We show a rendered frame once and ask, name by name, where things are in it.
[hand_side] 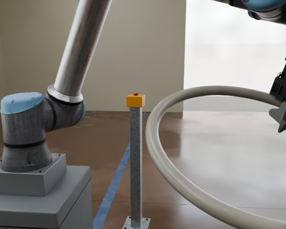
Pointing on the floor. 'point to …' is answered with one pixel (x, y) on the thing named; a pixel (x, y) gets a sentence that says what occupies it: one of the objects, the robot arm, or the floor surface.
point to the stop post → (135, 163)
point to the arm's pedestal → (48, 205)
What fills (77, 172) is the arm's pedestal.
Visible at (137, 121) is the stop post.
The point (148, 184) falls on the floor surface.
